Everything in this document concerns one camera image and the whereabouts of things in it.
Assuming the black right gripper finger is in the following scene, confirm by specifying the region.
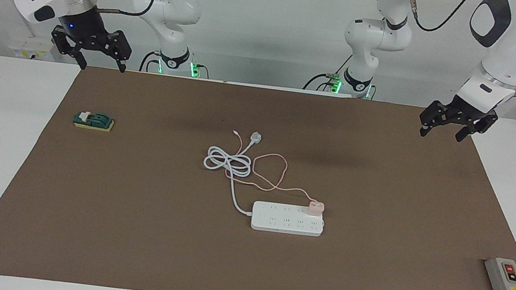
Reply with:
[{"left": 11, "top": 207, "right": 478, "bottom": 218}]
[
  {"left": 105, "top": 29, "right": 134, "bottom": 73},
  {"left": 48, "top": 25, "right": 91, "bottom": 70}
]

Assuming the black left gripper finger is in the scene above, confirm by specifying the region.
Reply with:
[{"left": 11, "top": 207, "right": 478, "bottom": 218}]
[
  {"left": 418, "top": 100, "right": 446, "bottom": 139},
  {"left": 454, "top": 111, "right": 497, "bottom": 146}
]

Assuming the pink charger adapter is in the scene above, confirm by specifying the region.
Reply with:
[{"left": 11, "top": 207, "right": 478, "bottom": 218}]
[{"left": 307, "top": 200, "right": 326, "bottom": 217}]

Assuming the pink charging cable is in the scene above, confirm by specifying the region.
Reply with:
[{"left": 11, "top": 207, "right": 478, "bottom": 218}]
[{"left": 222, "top": 129, "right": 323, "bottom": 207}]

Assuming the white power strip with cord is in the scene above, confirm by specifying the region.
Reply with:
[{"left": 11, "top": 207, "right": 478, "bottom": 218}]
[{"left": 196, "top": 127, "right": 335, "bottom": 239}]

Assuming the white yellow labelled box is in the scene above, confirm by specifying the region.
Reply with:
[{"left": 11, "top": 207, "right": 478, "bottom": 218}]
[{"left": 7, "top": 33, "right": 57, "bottom": 64}]

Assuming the brown table mat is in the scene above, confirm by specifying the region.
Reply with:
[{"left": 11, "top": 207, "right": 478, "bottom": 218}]
[{"left": 0, "top": 54, "right": 516, "bottom": 290}]

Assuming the black base cable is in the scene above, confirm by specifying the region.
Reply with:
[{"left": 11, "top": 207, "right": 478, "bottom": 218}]
[
  {"left": 302, "top": 47, "right": 353, "bottom": 96},
  {"left": 138, "top": 49, "right": 164, "bottom": 74}
]

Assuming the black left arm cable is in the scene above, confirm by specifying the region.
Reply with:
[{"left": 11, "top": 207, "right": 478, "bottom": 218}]
[{"left": 396, "top": 0, "right": 516, "bottom": 98}]

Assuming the grey on-off switch box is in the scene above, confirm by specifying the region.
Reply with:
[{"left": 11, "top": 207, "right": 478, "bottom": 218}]
[{"left": 481, "top": 256, "right": 516, "bottom": 290}]

